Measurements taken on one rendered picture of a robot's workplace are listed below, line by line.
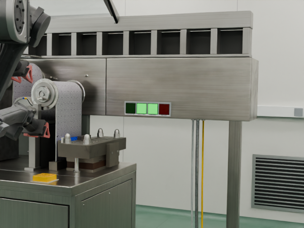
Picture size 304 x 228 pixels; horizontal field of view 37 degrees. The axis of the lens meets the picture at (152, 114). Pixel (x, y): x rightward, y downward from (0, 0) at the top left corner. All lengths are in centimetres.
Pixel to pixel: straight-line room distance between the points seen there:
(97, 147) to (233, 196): 75
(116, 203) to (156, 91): 58
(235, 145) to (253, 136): 219
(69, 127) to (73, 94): 16
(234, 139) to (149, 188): 263
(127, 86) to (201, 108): 40
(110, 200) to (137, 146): 275
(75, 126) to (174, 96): 51
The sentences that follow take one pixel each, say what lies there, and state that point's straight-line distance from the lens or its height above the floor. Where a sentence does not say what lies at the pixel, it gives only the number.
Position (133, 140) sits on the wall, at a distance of 490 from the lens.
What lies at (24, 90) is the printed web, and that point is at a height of 127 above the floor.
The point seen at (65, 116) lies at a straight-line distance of 225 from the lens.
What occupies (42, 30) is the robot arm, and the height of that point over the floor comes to 144.
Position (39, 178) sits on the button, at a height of 91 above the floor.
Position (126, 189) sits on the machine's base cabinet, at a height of 78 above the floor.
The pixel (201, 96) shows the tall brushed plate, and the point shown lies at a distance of 223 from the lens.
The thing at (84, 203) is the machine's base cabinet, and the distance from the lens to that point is 194.
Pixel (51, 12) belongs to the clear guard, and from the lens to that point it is 261.
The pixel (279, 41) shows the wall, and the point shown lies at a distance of 453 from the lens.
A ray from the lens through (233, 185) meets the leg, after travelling 241.
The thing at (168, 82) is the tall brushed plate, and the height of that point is 132.
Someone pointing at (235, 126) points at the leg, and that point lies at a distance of 236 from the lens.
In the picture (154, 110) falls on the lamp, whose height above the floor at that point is 118.
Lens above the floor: 128
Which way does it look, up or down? 3 degrees down
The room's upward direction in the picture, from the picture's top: 1 degrees clockwise
